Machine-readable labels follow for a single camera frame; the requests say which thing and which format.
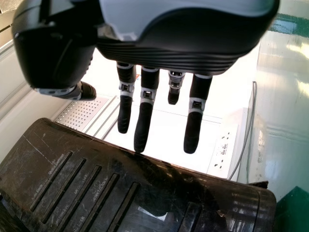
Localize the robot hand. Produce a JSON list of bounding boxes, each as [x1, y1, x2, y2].
[[12, 0, 281, 155]]

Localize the white socket strip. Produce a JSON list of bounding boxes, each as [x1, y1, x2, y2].
[[206, 108, 250, 180]]

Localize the grey cable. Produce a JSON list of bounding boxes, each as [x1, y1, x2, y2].
[[226, 81, 258, 181]]

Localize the white perforated cable duct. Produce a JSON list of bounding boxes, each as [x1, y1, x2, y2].
[[53, 95, 121, 141]]

